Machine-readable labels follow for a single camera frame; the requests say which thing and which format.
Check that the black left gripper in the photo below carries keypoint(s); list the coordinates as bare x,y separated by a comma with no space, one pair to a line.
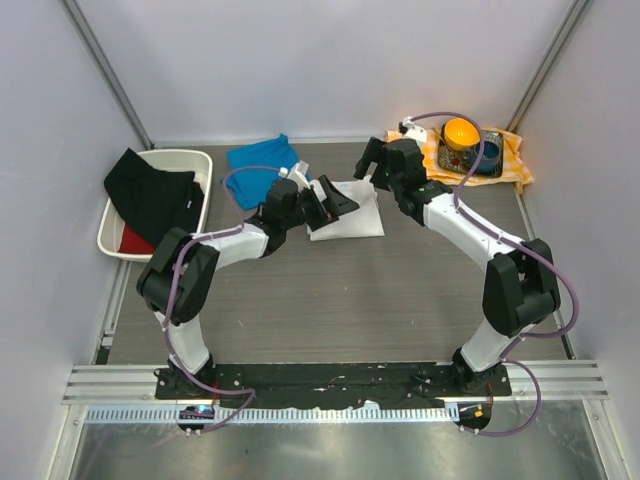
316,208

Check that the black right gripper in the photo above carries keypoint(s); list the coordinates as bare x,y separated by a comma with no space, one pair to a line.
378,163

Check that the white t shirt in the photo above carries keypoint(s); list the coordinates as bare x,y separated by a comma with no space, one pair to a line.
361,223

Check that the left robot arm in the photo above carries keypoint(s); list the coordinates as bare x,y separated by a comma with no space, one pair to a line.
176,281

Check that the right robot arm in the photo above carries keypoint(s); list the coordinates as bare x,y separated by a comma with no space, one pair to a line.
520,290

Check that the dark patterned tray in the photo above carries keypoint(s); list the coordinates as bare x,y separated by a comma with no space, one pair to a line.
455,161

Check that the yellow bowl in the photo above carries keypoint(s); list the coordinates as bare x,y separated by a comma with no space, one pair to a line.
460,134

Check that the blue folded t shirt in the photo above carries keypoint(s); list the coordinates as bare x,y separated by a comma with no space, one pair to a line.
255,167

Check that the blue mug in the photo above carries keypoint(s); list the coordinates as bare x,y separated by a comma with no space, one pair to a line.
490,158

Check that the yellow checkered cloth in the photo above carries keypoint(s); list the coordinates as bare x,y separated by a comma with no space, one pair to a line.
514,169

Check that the black t shirt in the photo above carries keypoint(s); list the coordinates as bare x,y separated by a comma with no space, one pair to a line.
132,180

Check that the red t shirt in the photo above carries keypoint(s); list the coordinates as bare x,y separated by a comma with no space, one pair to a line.
137,242

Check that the white plastic bin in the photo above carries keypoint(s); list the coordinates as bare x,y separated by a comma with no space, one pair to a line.
112,226

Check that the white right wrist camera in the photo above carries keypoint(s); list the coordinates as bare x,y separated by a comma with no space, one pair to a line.
410,130

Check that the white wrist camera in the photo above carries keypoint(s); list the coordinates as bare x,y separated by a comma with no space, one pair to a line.
410,130
295,178

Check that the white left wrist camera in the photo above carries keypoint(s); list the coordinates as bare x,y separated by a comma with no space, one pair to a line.
295,178

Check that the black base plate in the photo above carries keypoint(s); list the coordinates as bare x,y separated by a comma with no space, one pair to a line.
334,386

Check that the slotted cable duct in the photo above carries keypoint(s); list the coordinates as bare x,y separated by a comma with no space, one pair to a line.
184,414

